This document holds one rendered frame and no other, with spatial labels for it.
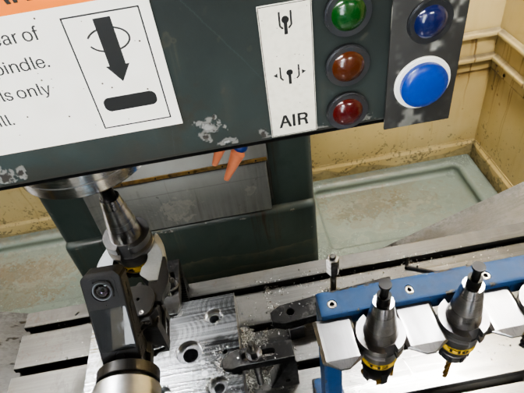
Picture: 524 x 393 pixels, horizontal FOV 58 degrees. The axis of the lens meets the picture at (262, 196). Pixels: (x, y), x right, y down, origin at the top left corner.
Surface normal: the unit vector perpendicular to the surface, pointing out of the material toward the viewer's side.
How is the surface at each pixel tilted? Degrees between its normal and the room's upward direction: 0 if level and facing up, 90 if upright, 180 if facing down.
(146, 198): 90
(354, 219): 0
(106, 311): 61
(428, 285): 0
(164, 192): 92
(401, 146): 90
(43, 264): 0
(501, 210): 24
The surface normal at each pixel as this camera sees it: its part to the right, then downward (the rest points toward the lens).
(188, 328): -0.11, -0.73
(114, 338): 0.03, 0.24
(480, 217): -0.52, -0.58
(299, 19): 0.14, 0.67
